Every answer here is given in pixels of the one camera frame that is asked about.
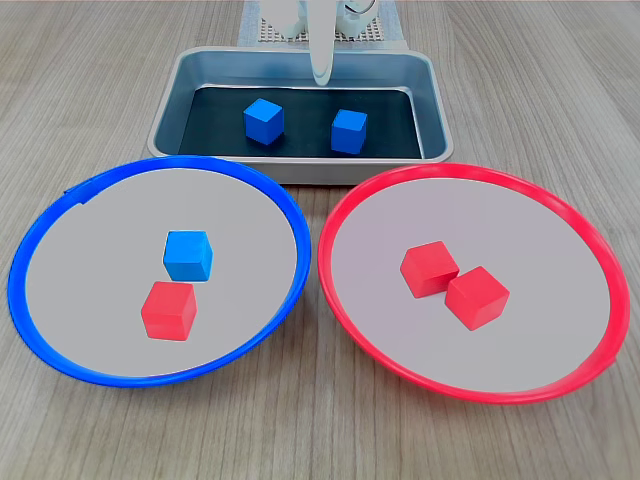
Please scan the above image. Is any blue cube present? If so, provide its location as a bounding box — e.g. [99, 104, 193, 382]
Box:
[330, 108, 369, 156]
[162, 229, 214, 283]
[242, 97, 285, 147]

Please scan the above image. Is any red cube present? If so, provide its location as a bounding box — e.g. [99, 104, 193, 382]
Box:
[444, 265, 511, 332]
[398, 240, 461, 300]
[140, 280, 199, 343]

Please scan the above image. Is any black tray mat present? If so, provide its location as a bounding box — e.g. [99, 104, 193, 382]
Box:
[177, 85, 424, 160]

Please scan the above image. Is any steel tray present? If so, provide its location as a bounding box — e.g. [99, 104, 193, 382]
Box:
[147, 45, 455, 186]

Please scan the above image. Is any blue-rimmed white plate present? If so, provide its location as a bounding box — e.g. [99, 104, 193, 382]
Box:
[7, 154, 312, 389]

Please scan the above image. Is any red-rimmed white plate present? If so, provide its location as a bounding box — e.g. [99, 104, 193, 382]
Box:
[317, 162, 631, 405]

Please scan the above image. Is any pale perforated base plate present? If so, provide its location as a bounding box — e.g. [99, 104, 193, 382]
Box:
[257, 17, 389, 44]

